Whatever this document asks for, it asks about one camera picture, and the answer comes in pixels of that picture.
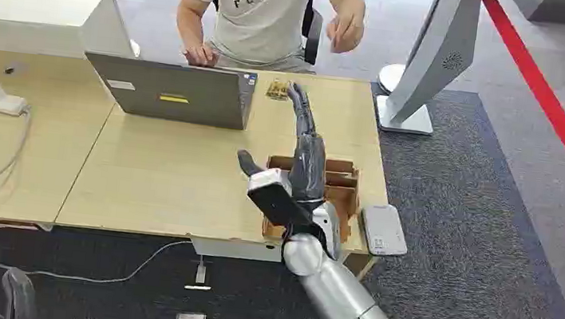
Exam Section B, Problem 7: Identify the person's right hand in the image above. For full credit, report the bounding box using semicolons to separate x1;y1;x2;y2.
183;42;221;69

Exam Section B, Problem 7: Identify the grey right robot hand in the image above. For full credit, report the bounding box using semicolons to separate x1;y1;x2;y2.
232;76;338;207

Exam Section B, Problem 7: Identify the person's left hand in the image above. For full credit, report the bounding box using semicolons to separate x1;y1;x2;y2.
325;4;368;57

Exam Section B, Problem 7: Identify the black office chair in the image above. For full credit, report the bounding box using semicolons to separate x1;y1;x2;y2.
296;0;328;68

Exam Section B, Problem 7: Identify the grey laptop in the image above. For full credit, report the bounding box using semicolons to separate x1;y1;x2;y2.
78;50;259;132

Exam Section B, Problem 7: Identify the wooden compartment box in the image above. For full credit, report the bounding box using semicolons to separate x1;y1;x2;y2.
258;151;366;250

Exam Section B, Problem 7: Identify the person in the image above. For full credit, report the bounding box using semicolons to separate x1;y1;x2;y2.
171;0;369;85

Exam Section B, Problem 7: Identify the stack of cards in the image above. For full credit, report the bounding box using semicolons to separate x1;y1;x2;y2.
265;77;293;103

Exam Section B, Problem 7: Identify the grey standing display kiosk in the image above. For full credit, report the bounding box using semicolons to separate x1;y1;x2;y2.
370;0;485;142

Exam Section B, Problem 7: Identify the grey flat device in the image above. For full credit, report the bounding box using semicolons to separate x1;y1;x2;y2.
356;202;413;260

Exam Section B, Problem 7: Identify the pale wooden desk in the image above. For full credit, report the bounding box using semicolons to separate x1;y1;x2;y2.
51;47;403;283
0;48;122;238

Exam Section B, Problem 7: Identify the white floor plug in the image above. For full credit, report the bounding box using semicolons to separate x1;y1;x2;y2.
184;253;216;293

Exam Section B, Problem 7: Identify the dark grey carpet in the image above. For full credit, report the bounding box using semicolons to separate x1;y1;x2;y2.
0;38;565;319

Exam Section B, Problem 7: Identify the white cabinet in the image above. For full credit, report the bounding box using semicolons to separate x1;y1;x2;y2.
0;0;143;68

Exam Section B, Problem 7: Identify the red floor tape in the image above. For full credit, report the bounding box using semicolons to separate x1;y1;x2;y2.
456;0;565;219

